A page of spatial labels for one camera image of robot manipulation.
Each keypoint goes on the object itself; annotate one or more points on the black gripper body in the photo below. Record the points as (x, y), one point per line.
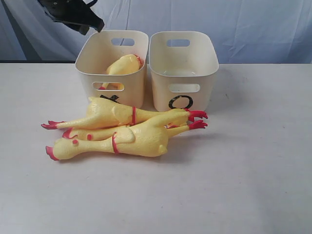
(75, 14)

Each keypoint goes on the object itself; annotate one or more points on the headless yellow rubber chicken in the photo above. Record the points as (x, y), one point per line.
(126, 64)

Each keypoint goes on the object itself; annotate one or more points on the whole yellow rubber chicken back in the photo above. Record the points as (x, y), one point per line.
(105, 113)

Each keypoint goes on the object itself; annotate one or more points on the whole yellow rubber chicken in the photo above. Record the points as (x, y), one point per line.
(105, 113)
(149, 138)

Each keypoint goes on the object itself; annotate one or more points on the whole yellow rubber chicken front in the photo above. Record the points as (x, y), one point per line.
(149, 138)

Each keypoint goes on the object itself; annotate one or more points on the cream bin marked X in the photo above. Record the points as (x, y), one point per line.
(99, 52)

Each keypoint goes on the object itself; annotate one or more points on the cream bin marked O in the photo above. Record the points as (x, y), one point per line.
(183, 67)

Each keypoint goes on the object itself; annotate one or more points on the severed rubber chicken head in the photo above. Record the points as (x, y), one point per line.
(91, 134)

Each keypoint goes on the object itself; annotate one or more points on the blue-grey backdrop curtain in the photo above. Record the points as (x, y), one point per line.
(242, 31)

